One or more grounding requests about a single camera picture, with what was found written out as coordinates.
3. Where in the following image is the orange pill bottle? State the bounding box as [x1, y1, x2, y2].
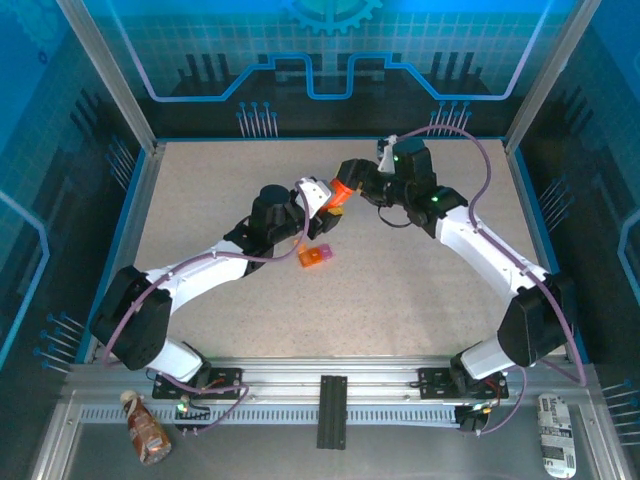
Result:
[327, 178, 359, 210]

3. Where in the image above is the black controller board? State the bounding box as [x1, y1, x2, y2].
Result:
[173, 394, 211, 434]

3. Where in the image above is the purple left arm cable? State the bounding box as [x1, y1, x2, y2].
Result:
[102, 180, 312, 436]

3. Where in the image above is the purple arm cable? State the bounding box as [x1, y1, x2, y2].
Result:
[392, 124, 587, 436]
[102, 180, 312, 436]

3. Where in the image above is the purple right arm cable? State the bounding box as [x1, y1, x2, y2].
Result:
[392, 124, 587, 436]

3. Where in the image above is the aluminium side rail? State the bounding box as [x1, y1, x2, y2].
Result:
[82, 142, 164, 364]

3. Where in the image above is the aluminium frame beam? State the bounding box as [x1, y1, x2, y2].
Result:
[62, 354, 599, 406]

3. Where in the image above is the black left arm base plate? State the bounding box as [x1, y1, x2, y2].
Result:
[152, 367, 244, 401]

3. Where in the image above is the aluminium frame post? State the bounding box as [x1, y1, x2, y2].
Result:
[502, 0, 604, 156]
[54, 0, 166, 156]

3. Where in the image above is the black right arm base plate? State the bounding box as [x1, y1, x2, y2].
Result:
[417, 367, 510, 401]

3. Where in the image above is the black extrusion bracket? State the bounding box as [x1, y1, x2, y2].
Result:
[316, 374, 349, 451]

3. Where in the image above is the slotted aluminium rail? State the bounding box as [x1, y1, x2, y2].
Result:
[79, 405, 460, 425]

